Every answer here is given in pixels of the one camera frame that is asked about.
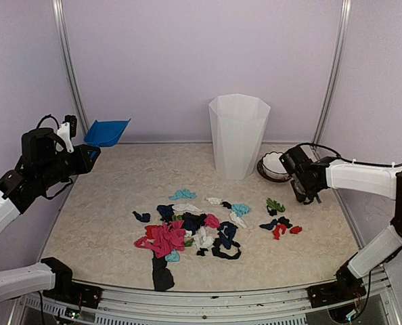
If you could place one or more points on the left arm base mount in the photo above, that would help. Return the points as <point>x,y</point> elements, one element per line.
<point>68,291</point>

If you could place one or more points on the right aluminium frame post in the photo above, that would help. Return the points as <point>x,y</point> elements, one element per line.
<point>334,70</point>

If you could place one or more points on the dark blue scrap left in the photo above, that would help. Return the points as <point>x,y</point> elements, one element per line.
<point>142,217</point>

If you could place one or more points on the translucent white waste bin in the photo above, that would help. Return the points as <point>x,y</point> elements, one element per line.
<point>238,124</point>

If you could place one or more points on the red paper scraps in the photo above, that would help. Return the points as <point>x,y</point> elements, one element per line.
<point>281,229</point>

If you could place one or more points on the green paper scrap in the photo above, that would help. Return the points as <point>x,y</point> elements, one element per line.
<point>274,207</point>

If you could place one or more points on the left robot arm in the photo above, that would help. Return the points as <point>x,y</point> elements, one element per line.
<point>46,160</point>

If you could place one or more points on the white paper scrap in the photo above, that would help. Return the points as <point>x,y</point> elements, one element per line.
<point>237,220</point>

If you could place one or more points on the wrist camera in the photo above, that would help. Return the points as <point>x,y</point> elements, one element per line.
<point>66,131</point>
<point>295,161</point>

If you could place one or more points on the light blue paper scrap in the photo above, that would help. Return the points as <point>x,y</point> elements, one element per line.
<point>240,209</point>

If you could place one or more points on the white scalloped bowl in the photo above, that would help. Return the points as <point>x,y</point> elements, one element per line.
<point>270,168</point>

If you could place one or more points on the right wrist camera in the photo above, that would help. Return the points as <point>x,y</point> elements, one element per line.
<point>295,161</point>

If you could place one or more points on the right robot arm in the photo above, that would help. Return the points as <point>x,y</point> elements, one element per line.
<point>368,190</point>

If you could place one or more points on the front aluminium rail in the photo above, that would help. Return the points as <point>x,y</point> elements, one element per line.
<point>288,305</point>

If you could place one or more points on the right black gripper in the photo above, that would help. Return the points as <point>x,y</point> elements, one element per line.
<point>298,196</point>

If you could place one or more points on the aluminium frame post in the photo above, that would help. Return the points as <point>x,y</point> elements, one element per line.
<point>62,31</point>
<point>334,70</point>

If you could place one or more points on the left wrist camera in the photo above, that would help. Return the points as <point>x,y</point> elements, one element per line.
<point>66,131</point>

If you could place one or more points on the navy blue paper scrap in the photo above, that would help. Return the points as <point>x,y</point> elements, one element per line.
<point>226,233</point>

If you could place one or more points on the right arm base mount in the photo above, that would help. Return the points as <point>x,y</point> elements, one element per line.
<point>345,287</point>

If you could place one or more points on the large black paper scrap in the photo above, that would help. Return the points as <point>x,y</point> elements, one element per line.
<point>162,277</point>

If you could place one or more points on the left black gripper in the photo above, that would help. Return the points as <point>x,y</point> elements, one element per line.
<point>84,163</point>

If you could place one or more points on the blue plastic dustpan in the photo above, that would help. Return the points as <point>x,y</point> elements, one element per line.
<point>105,134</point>

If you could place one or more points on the left aluminium frame post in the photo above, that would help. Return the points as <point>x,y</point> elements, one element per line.
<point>62,31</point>

